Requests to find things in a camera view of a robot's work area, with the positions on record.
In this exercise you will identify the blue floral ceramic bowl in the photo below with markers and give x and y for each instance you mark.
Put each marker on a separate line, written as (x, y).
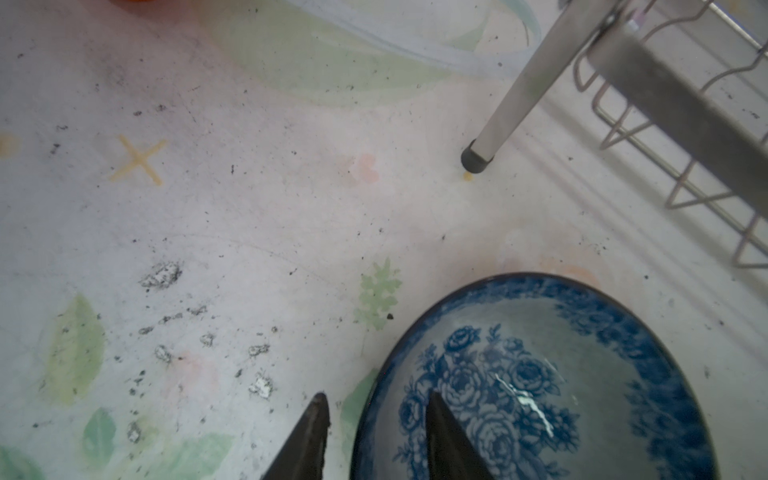
(548, 377)

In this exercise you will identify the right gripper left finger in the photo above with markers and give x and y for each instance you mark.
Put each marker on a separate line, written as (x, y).
(302, 455)

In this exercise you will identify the steel wire dish rack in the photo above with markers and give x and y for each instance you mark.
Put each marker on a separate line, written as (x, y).
(713, 161)

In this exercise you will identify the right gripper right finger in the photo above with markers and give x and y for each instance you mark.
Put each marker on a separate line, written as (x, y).
(450, 454)

